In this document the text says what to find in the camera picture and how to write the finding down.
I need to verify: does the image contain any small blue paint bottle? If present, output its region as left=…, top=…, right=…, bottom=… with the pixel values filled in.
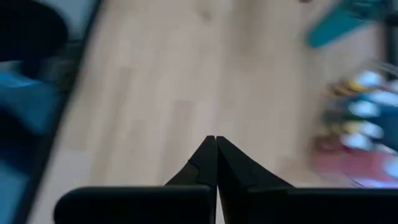
left=365, top=90, right=398, bottom=108

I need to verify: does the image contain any pink bottle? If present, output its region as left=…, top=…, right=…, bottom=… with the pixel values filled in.
left=312, top=146, right=398, bottom=189

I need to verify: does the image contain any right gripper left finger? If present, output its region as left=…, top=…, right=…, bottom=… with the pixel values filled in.
left=54, top=136, right=218, bottom=224

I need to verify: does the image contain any teal green plastic cup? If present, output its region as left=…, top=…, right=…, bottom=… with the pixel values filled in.
left=306, top=0, right=388, bottom=49

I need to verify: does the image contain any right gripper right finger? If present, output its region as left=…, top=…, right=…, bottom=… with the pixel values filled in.
left=216, top=136, right=398, bottom=224

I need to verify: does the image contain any clear plastic bin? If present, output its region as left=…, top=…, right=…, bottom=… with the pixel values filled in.
left=310, top=58, right=398, bottom=189

